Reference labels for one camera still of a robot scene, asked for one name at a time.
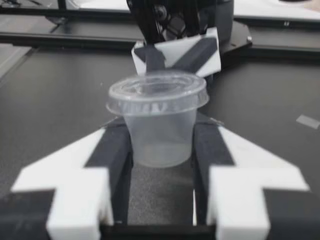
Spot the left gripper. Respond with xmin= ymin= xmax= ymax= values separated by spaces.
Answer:
xmin=125 ymin=0 xmax=223 ymax=79

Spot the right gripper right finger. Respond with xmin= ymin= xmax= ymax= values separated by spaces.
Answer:
xmin=191 ymin=113 xmax=320 ymax=240

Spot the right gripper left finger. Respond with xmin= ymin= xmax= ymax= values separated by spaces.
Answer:
xmin=0 ymin=118 xmax=134 ymax=240

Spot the clear plastic cup with lid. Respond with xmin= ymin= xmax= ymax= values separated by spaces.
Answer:
xmin=105 ymin=70 xmax=210 ymax=168

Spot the black frame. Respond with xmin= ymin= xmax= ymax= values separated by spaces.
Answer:
xmin=0 ymin=0 xmax=320 ymax=55

